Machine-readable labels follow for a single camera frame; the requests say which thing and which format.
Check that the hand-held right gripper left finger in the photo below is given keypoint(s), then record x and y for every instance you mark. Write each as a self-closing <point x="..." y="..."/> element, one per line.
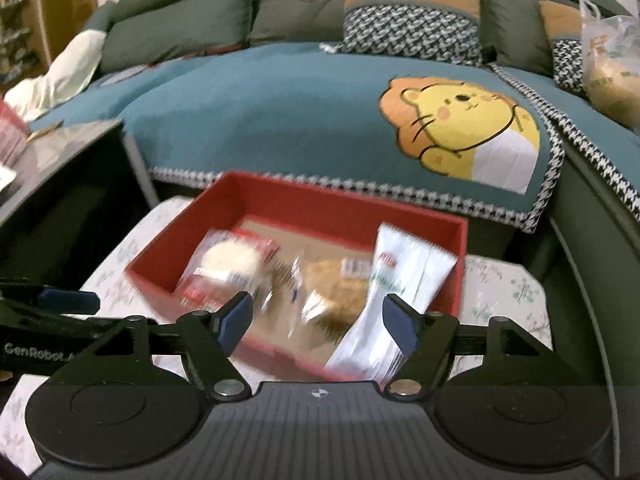
<point x="235" y="322"/>

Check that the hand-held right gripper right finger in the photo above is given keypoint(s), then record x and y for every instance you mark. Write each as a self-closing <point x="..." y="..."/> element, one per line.
<point x="400" y="322"/>

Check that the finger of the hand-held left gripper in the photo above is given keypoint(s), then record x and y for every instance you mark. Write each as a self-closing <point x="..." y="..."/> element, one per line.
<point x="70" y="299"/>
<point x="75" y="320"/>

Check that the large white snack packet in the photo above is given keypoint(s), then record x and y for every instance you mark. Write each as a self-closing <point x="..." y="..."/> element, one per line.
<point x="400" y="260"/>

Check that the clear round pastry packet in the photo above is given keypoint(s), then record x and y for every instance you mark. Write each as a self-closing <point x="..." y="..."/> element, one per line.
<point x="230" y="260"/>

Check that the clear brown crisp snack packet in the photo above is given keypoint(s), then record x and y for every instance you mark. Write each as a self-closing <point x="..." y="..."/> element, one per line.
<point x="335" y="285"/>

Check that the red cardboard box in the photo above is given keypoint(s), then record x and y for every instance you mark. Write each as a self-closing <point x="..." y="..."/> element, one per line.
<point x="310" y="200"/>

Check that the floral tablecloth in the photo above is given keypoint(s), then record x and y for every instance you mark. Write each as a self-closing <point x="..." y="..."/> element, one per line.
<point x="505" y="300"/>

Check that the white paper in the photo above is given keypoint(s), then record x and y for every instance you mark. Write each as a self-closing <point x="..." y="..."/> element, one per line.
<point x="5" y="177"/>

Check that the dark side table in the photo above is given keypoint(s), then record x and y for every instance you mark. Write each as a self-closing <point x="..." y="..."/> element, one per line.
<point x="65" y="160"/>

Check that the wooden stick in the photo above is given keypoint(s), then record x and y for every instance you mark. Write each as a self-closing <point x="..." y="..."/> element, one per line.
<point x="45" y="131"/>

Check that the pink plastic bag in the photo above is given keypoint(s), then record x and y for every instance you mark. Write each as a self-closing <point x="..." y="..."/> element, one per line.
<point x="10" y="132"/>

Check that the teal lion print sofa cover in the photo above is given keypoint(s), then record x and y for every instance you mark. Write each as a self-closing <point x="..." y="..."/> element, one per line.
<point x="275" y="110"/>

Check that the white cloth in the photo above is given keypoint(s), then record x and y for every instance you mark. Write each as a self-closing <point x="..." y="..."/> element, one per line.
<point x="65" y="75"/>

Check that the teal houndstooth trim sofa cover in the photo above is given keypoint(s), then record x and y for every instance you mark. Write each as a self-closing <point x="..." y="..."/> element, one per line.
<point x="600" y="125"/>

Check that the green sofa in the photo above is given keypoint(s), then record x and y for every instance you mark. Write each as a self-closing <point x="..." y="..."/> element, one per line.
<point x="175" y="30"/>

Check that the tan houndstooth throw pillow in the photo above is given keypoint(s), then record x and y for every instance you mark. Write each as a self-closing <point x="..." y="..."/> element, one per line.
<point x="565" y="55"/>
<point x="410" y="25"/>

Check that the clear plastic bag with food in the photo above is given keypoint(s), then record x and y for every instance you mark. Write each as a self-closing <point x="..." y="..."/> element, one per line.
<point x="610" y="80"/>

